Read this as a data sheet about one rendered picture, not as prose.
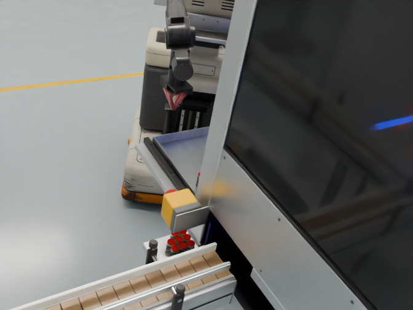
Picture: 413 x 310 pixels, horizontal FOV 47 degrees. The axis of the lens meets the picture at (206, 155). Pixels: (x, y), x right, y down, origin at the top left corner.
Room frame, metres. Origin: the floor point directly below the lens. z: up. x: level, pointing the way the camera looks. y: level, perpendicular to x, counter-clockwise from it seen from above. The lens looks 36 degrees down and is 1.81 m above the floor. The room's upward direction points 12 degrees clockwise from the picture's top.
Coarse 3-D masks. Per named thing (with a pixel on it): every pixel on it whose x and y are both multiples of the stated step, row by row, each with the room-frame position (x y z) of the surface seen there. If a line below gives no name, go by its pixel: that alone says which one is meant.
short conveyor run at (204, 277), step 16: (176, 256) 0.73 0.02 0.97; (192, 256) 0.76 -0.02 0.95; (208, 256) 0.79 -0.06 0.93; (128, 272) 0.66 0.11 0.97; (144, 272) 0.68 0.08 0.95; (160, 272) 0.71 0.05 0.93; (176, 272) 0.72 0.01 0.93; (192, 272) 0.73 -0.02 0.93; (208, 272) 0.71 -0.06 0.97; (224, 272) 0.75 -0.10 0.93; (80, 288) 0.60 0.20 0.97; (96, 288) 0.61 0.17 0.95; (112, 288) 0.64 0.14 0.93; (128, 288) 0.65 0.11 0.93; (144, 288) 0.66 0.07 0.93; (160, 288) 0.64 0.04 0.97; (176, 288) 0.62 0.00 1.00; (192, 288) 0.68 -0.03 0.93; (208, 288) 0.69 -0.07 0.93; (224, 288) 0.71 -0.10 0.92; (32, 304) 0.54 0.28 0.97; (48, 304) 0.55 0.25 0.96; (64, 304) 0.58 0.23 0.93; (80, 304) 0.59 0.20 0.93; (96, 304) 0.59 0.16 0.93; (112, 304) 0.57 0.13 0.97; (128, 304) 0.59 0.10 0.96; (144, 304) 0.62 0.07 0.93; (160, 304) 0.62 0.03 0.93; (176, 304) 0.62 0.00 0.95; (192, 304) 0.66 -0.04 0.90; (208, 304) 0.69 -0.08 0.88; (224, 304) 0.72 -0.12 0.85
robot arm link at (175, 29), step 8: (168, 0) 1.34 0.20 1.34; (176, 0) 1.34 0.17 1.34; (168, 8) 1.31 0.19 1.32; (176, 8) 1.32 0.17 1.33; (184, 8) 1.32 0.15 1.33; (168, 16) 1.29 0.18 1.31; (176, 16) 1.30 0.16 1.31; (184, 16) 1.30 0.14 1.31; (168, 24) 1.27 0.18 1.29; (176, 24) 1.29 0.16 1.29; (184, 24) 1.29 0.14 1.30; (168, 32) 1.26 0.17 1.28; (176, 32) 1.26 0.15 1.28; (184, 32) 1.27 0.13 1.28; (168, 40) 1.25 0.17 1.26; (176, 40) 1.26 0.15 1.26; (184, 40) 1.27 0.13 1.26
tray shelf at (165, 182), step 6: (138, 144) 1.25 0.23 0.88; (144, 144) 1.25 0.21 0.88; (138, 150) 1.22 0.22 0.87; (144, 150) 1.22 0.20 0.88; (144, 156) 1.19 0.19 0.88; (150, 156) 1.20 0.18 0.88; (144, 162) 1.18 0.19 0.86; (150, 162) 1.16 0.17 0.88; (156, 162) 1.17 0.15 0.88; (150, 168) 1.15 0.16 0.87; (156, 168) 1.14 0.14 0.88; (156, 174) 1.12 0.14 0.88; (162, 174) 1.12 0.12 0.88; (162, 180) 1.09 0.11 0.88; (168, 180) 1.10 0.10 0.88; (162, 186) 1.08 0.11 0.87; (168, 186) 1.07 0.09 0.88; (174, 186) 1.07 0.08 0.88
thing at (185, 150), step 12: (180, 132) 1.31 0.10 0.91; (192, 132) 1.34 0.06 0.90; (204, 132) 1.37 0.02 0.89; (156, 144) 1.24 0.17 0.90; (168, 144) 1.28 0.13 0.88; (180, 144) 1.29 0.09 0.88; (192, 144) 1.31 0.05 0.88; (204, 144) 1.32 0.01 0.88; (168, 156) 1.17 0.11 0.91; (180, 156) 1.22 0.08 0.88; (192, 156) 1.24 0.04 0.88; (180, 168) 1.16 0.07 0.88; (192, 168) 1.18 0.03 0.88; (192, 180) 1.12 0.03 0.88; (192, 192) 1.03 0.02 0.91
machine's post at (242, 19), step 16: (240, 0) 0.90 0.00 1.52; (256, 0) 0.87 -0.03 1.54; (240, 16) 0.89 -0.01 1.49; (240, 32) 0.88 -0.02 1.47; (240, 48) 0.87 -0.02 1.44; (224, 64) 0.91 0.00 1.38; (240, 64) 0.87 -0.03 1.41; (224, 80) 0.90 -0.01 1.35; (240, 80) 0.87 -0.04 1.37; (224, 96) 0.89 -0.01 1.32; (224, 112) 0.88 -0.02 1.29; (224, 128) 0.87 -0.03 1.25; (208, 144) 0.90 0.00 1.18; (224, 144) 0.87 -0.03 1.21; (208, 160) 0.89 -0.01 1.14; (208, 176) 0.88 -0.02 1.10; (208, 192) 0.87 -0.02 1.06; (208, 224) 0.87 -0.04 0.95
